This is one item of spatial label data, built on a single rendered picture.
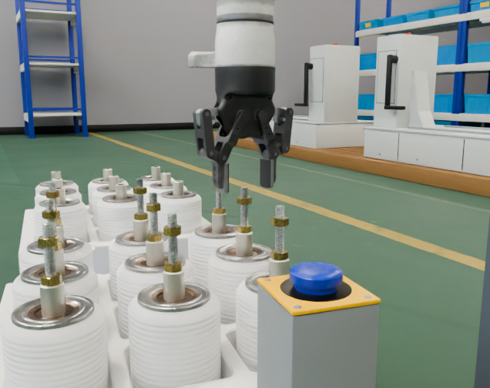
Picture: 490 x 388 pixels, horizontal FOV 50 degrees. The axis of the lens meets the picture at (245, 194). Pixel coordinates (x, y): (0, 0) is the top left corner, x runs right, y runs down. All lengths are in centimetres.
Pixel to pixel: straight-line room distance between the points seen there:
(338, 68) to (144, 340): 341
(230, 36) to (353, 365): 40
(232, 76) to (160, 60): 639
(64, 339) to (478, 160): 241
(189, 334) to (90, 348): 9
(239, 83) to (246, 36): 5
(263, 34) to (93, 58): 620
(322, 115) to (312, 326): 344
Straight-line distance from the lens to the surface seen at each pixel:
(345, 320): 38
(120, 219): 104
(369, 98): 738
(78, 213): 104
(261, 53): 63
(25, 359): 52
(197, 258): 78
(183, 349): 53
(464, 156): 278
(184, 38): 715
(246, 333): 58
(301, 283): 39
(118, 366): 59
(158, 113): 699
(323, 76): 378
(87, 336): 52
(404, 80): 323
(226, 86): 63
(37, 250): 75
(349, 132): 390
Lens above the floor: 46
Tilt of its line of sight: 11 degrees down
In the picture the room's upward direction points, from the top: straight up
